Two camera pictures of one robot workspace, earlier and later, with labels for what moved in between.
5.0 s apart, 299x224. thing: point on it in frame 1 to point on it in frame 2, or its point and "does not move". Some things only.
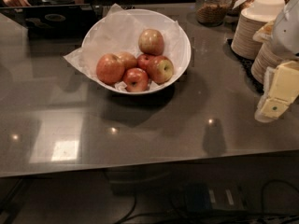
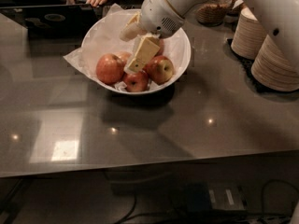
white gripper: x=287 y=35 to x=156 y=14
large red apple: x=110 y=69 does not move
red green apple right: x=160 y=69 does not move
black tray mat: x=246 y=65 does not move
